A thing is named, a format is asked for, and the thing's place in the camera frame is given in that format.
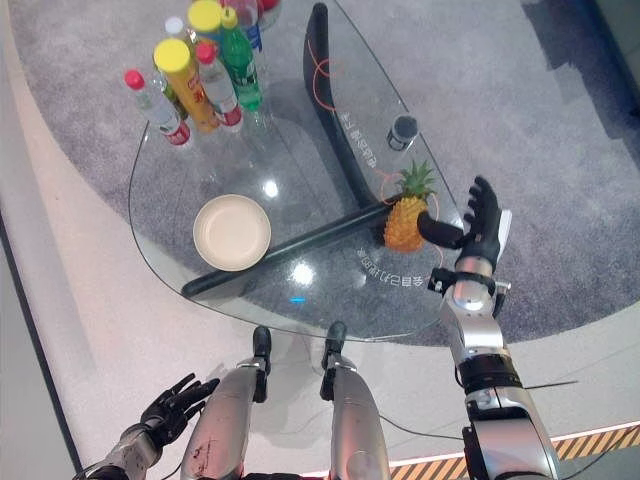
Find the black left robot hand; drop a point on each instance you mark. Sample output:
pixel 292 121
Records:
pixel 170 412

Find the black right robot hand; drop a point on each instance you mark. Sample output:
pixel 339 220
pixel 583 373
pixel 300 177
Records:
pixel 482 235

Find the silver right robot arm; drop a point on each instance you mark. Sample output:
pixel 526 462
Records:
pixel 480 340

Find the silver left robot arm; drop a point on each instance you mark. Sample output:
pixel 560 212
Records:
pixel 127 455

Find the cream round plate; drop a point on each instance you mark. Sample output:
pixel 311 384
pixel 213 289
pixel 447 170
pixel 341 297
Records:
pixel 232 232

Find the yellow plastic pineapple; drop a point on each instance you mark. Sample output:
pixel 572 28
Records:
pixel 402 227

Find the dark cylindrical cup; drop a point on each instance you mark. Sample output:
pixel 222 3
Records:
pixel 402 131

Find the grey rug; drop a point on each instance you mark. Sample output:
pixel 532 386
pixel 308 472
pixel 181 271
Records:
pixel 500 100

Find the straight black table leg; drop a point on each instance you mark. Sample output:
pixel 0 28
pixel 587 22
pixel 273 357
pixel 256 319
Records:
pixel 300 242

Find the silver right robot leg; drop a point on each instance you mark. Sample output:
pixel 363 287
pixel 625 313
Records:
pixel 355 410

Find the curved black table leg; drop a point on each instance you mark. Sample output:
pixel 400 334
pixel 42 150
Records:
pixel 320 75

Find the yellow black hazard tape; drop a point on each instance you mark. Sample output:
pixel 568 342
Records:
pixel 590 445

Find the green soda bottle yellow cap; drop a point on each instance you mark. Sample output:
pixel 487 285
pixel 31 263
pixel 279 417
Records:
pixel 242 70

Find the red-cap clear water bottle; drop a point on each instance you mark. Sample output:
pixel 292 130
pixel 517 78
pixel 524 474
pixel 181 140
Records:
pixel 160 112
pixel 220 90

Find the blue-label clear bottle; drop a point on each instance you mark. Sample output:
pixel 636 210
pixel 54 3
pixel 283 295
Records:
pixel 255 36

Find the yellow-lid chips can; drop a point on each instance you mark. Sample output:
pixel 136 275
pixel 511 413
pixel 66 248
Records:
pixel 204 15
pixel 192 95

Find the white-cap clear bottle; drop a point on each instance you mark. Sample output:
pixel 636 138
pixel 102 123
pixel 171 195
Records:
pixel 174 26

